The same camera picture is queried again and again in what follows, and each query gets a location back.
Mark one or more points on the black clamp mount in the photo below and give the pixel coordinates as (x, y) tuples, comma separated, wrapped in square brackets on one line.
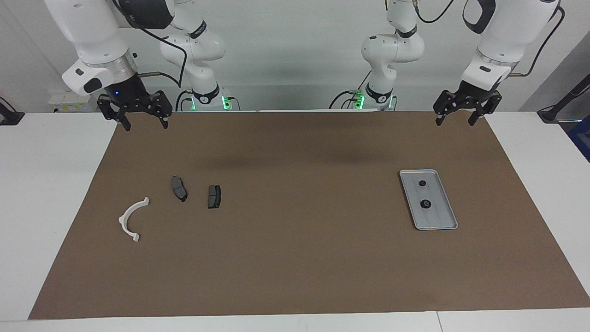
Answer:
[(11, 116)]

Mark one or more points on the white semicircular bracket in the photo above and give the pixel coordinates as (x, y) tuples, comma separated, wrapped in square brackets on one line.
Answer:
[(123, 221)]

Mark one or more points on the blue object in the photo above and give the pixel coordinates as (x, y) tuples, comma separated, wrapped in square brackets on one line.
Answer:
[(581, 138)]

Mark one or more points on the short rectangular brake pad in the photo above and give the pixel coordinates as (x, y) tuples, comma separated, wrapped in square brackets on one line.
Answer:
[(214, 197)]

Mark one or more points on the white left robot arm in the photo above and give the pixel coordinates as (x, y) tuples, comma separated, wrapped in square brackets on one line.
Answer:
[(511, 27)]

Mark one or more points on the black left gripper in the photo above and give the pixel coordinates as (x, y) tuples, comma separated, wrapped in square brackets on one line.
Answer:
[(470, 99)]

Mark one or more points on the silver metal tray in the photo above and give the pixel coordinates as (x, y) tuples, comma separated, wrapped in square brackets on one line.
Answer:
[(438, 216)]

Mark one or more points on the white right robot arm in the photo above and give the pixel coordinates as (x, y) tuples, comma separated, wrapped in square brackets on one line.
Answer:
[(92, 32)]

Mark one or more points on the brown table mat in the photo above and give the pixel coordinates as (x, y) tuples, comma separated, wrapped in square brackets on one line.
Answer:
[(295, 240)]

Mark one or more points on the large black bearing gear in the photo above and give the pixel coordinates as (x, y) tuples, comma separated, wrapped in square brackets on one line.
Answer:
[(426, 204)]

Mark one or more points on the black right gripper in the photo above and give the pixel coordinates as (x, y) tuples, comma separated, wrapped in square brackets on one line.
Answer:
[(131, 99)]

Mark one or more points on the long curved brake pad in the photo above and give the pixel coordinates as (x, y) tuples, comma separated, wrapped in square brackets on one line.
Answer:
[(179, 189)]

